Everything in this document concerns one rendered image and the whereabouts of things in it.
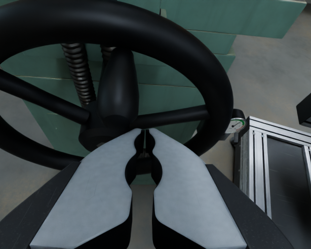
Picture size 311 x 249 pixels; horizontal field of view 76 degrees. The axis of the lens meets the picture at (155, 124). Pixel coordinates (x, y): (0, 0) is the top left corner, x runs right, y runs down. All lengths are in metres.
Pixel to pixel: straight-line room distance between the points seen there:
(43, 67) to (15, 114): 0.97
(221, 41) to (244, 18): 0.05
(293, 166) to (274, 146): 0.12
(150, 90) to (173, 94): 0.05
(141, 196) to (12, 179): 0.62
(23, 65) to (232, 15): 0.38
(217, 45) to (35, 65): 0.34
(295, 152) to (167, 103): 0.86
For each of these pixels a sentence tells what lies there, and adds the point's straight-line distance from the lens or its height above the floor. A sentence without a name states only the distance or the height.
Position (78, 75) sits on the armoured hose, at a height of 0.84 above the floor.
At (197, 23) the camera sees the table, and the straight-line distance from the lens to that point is 0.36.
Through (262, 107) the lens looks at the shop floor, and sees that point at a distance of 1.63.
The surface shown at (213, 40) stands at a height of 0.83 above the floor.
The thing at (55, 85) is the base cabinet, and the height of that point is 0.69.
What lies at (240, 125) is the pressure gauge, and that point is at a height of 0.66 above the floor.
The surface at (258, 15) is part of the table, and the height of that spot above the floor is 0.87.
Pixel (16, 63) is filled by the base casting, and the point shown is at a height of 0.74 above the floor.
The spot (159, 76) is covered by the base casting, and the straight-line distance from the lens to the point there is 0.42.
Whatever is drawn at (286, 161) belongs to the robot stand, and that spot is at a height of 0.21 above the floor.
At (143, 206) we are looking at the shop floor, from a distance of 1.04.
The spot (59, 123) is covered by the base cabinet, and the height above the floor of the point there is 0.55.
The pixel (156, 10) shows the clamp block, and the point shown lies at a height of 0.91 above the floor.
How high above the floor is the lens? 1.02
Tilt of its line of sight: 56 degrees down
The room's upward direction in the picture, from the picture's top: 13 degrees clockwise
